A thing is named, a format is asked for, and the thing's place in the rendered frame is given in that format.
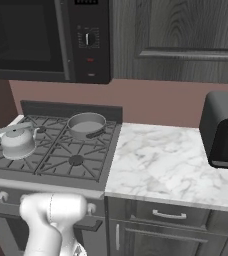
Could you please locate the grey gas stove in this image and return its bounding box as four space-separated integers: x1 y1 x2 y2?
0 99 124 256

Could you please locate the white stove knob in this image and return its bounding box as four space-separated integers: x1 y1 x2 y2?
0 191 10 204
86 202 97 216

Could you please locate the grey metal kettle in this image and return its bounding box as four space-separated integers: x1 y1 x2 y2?
0 121 41 161

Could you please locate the dark grey drawer front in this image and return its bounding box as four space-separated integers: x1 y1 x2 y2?
107 196 228 233

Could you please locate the black toaster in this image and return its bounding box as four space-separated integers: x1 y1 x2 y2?
198 90 228 170

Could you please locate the black microwave oven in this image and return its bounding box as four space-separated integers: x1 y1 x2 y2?
0 0 113 85

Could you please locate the grey saucepan with dark handle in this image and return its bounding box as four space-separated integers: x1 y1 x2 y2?
66 112 108 141

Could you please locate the microwave door handle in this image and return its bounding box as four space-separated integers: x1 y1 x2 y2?
54 0 76 82

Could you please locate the silver drawer handle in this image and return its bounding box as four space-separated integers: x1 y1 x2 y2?
151 208 188 221

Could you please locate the silver cupboard door handle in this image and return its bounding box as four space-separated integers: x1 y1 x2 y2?
115 223 121 252

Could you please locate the dark grey wall cupboard door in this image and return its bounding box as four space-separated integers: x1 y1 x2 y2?
109 0 228 85

